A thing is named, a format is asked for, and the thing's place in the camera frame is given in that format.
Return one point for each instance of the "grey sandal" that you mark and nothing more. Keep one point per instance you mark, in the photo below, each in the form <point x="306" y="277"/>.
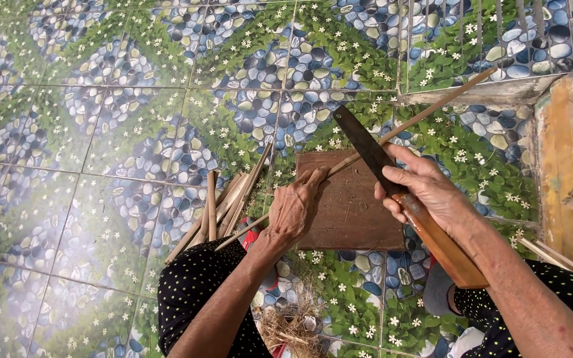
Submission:
<point x="435" y="293"/>

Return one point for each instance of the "red sandal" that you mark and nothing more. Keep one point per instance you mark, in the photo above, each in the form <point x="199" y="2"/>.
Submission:
<point x="250" y="239"/>

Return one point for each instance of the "heap of dry bamboo shavings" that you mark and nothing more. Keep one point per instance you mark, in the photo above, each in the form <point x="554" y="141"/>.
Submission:
<point x="291" y="323"/>

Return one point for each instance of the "person's left leg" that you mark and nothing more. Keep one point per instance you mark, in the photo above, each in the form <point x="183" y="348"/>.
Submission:
<point x="192" y="283"/>

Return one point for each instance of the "worn yellow wooden door frame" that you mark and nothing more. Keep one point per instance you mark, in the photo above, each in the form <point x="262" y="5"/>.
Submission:
<point x="562" y="159"/>

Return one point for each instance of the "brown wooden chopping board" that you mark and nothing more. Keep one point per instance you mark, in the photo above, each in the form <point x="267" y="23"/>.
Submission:
<point x="351" y="214"/>

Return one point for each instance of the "person's left hand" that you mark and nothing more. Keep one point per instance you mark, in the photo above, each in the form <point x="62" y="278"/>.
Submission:
<point x="294" y="211"/>

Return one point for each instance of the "thin bamboo strip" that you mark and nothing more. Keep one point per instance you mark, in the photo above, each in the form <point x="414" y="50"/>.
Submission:
<point x="540" y="253"/>
<point x="572" y="263"/>

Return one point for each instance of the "person's left fingers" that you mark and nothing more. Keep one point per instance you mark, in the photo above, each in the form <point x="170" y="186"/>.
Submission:
<point x="319" y="178"/>

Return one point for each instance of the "white cloth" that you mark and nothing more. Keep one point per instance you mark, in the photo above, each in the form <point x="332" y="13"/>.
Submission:
<point x="465" y="343"/>

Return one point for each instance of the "metal bar gate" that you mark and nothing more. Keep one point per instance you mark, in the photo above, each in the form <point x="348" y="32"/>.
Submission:
<point x="485" y="44"/>

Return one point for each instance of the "person's right hand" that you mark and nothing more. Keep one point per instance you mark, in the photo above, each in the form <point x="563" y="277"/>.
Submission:
<point x="433" y="191"/>

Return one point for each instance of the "pile of split bamboo sticks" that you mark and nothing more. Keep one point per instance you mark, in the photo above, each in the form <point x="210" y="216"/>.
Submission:
<point x="219" y="211"/>

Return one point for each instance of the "long thin bamboo stick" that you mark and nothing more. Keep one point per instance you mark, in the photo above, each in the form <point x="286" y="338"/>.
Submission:
<point x="440" y="97"/>

